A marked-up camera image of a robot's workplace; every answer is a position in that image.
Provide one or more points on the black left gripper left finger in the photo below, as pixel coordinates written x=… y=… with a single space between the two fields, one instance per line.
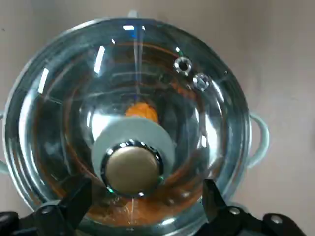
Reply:
x=49 y=217

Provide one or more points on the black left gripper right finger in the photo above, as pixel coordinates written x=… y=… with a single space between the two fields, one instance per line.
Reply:
x=229 y=221

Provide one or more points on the glass pot lid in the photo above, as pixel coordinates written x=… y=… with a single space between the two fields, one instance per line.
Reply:
x=73 y=98

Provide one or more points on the orange corn cob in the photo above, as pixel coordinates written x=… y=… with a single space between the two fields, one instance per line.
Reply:
x=141 y=112

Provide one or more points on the grey-green steel pot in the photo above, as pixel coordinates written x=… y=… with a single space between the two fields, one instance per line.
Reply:
x=265 y=140

